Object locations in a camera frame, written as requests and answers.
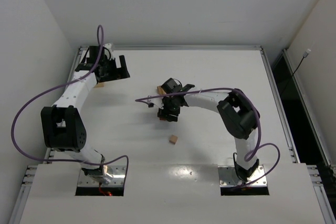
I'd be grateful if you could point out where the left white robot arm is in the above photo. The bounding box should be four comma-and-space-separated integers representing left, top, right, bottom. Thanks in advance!
40, 43, 130, 180

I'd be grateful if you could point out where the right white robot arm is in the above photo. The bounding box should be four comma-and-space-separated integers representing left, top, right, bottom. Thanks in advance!
157, 78, 259, 182

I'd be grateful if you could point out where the lone light wood cube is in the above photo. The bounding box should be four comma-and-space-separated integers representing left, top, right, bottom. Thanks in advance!
169, 135, 178, 145

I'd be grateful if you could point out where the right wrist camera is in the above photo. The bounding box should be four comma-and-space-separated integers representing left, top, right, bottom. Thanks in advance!
146, 95, 164, 109

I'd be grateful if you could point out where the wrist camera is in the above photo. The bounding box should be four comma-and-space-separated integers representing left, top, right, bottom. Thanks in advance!
146, 95, 164, 109
104, 43, 115, 60

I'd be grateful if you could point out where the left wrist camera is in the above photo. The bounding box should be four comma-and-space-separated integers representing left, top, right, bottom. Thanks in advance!
104, 43, 115, 60

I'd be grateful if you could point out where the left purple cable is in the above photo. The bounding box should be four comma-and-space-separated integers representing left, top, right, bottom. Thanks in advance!
10, 24, 129, 180

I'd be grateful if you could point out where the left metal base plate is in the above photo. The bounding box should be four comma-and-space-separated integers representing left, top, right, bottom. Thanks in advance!
77, 166, 126, 187

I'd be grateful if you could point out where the metal base plate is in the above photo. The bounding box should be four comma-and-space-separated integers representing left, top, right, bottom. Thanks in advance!
77, 166, 126, 187
218, 165, 267, 188

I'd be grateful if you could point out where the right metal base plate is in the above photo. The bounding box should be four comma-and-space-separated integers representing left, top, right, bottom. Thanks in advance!
218, 165, 267, 188

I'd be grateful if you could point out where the black wall cable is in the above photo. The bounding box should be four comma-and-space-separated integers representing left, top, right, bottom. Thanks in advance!
278, 48, 312, 96

